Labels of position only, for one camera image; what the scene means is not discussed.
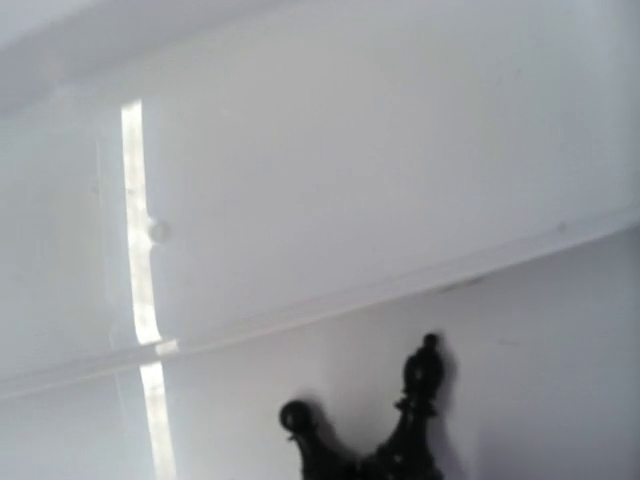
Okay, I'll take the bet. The black chess bishop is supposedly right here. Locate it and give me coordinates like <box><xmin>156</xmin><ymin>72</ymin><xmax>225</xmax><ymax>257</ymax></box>
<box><xmin>360</xmin><ymin>333</ymin><xmax>445</xmax><ymax>479</ymax></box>

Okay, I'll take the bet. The white plastic tray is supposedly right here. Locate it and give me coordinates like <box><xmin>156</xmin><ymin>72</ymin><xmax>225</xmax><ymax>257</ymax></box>
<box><xmin>1</xmin><ymin>1</ymin><xmax>639</xmax><ymax>479</ymax></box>

